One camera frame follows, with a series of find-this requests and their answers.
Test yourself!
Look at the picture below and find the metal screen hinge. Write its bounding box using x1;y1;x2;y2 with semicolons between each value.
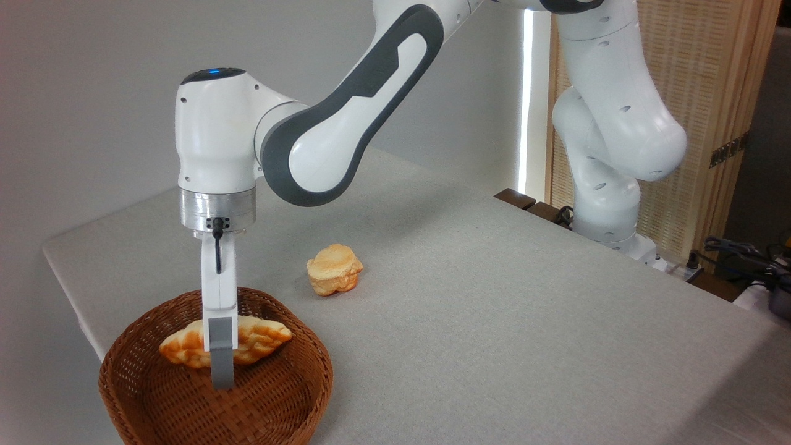
709;132;750;169

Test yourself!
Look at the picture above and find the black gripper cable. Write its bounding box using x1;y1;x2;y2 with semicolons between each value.
211;217;225;274

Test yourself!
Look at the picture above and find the wooden slatted screen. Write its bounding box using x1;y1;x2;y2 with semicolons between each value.
546;0;782;273

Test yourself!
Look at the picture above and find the long leaf-shaped bread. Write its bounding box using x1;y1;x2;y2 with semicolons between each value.
159;316;293;370

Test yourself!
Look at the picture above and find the dark wooden block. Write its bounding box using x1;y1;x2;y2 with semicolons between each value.
525;201;573;230
494;188;537;211

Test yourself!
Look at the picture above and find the grey tablecloth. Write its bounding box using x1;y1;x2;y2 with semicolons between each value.
42;147;791;445

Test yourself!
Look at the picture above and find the brown wicker basket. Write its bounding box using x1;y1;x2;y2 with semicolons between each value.
98;286;334;445

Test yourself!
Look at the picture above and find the black cable bundle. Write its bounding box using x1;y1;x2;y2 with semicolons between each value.
688;237;791;291

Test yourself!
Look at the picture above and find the small round bread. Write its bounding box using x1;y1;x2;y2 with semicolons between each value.
307;244;364;297

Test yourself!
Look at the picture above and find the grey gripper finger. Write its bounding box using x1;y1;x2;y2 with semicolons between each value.
207;315;239;391

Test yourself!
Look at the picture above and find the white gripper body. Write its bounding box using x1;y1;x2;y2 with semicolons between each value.
200;234;239;320

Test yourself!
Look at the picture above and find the white power strip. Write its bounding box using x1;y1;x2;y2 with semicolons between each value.
654;256;705;282

